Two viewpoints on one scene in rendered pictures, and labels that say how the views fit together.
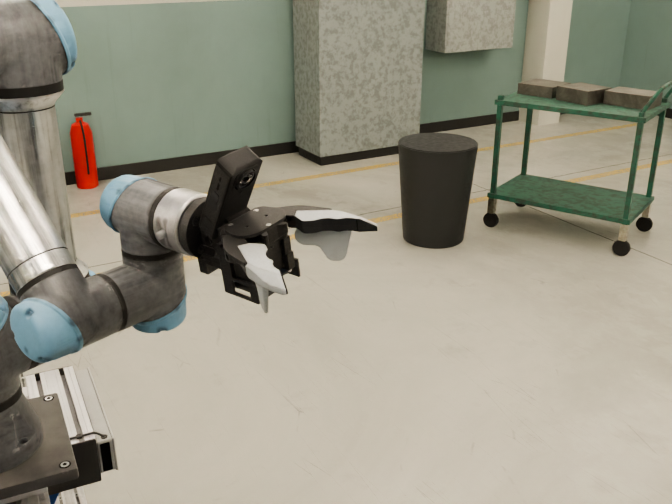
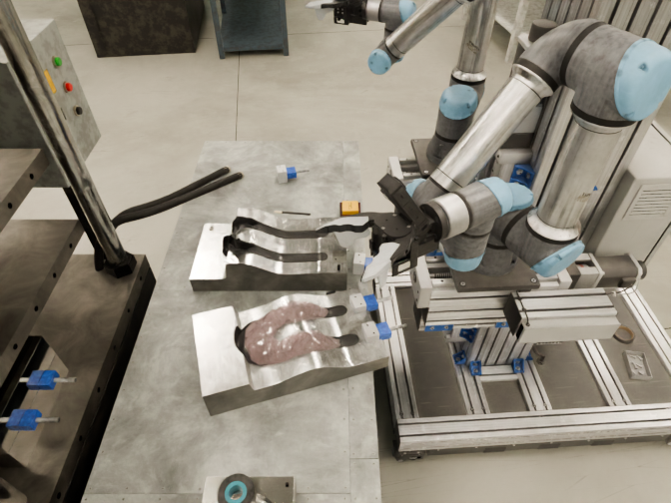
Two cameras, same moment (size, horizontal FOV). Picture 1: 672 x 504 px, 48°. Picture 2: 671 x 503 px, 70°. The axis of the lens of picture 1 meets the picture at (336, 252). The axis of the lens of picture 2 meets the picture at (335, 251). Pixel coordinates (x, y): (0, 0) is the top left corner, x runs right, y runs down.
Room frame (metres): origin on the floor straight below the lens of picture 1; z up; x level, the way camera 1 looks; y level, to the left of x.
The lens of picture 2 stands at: (0.90, -0.49, 2.00)
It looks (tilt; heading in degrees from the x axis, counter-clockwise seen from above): 46 degrees down; 112
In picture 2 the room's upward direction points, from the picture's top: straight up
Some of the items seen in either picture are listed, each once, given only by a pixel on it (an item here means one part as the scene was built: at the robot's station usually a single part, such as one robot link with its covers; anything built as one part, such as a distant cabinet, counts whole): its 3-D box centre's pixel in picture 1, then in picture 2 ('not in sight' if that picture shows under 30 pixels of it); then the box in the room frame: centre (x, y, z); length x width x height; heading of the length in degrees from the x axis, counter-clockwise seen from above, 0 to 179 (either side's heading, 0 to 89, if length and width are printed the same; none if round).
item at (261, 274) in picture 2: not in sight; (271, 248); (0.28, 0.46, 0.87); 0.50 x 0.26 x 0.14; 23
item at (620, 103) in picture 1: (578, 154); not in sight; (4.61, -1.52, 0.50); 0.98 x 0.55 x 1.01; 55
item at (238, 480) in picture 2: not in sight; (237, 495); (0.57, -0.25, 0.89); 0.08 x 0.08 x 0.04
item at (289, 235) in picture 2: not in sight; (275, 240); (0.29, 0.46, 0.92); 0.35 x 0.16 x 0.09; 23
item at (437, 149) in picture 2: not in sight; (449, 142); (0.73, 0.97, 1.09); 0.15 x 0.15 x 0.10
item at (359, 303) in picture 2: not in sight; (372, 301); (0.66, 0.39, 0.85); 0.13 x 0.05 x 0.05; 40
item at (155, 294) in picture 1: (145, 288); (460, 237); (0.87, 0.24, 1.34); 0.11 x 0.08 x 0.11; 142
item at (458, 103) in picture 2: not in sight; (456, 110); (0.73, 0.97, 1.20); 0.13 x 0.12 x 0.14; 90
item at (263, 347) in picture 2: not in sight; (290, 329); (0.49, 0.17, 0.90); 0.26 x 0.18 x 0.08; 40
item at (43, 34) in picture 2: not in sight; (98, 233); (-0.45, 0.39, 0.73); 0.30 x 0.22 x 1.47; 113
